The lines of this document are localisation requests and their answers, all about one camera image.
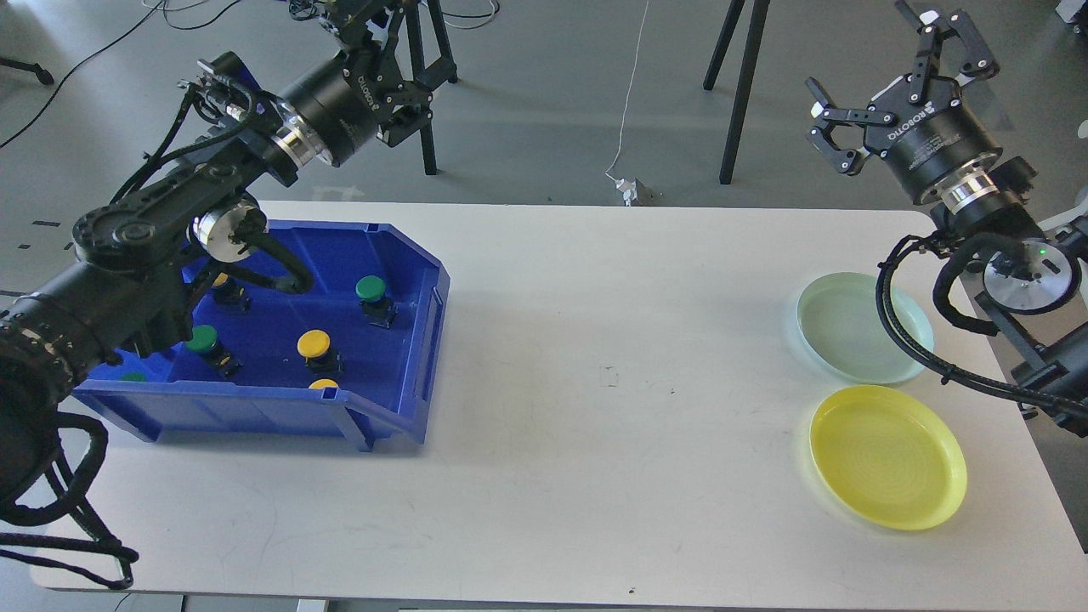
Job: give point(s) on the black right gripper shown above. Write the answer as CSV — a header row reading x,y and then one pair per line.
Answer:
x,y
919,123

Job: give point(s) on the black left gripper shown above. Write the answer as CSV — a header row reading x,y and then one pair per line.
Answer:
x,y
340,99

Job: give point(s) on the yellow push button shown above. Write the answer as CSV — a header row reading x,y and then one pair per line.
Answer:
x,y
319,355

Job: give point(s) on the green button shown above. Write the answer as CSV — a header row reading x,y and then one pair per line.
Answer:
x,y
205,343
377,306

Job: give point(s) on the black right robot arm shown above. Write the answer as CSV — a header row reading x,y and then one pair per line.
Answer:
x,y
999,264

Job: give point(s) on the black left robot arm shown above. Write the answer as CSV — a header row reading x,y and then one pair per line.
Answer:
x,y
145,260

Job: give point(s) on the light green plate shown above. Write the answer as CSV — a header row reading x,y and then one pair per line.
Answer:
x,y
836,326

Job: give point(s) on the yellow button back in bin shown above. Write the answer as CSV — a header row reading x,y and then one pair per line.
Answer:
x,y
227,293

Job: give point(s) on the yellow plate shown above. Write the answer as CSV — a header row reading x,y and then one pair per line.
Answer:
x,y
887,458

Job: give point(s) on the left black tripod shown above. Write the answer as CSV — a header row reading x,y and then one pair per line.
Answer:
x,y
428,77

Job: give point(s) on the black tripod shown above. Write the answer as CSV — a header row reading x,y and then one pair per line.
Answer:
x,y
747,70
428,77

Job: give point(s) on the right black tripod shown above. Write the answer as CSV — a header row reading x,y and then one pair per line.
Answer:
x,y
747,70

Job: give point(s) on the blue plastic bin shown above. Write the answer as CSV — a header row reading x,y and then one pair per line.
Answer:
x,y
386,384

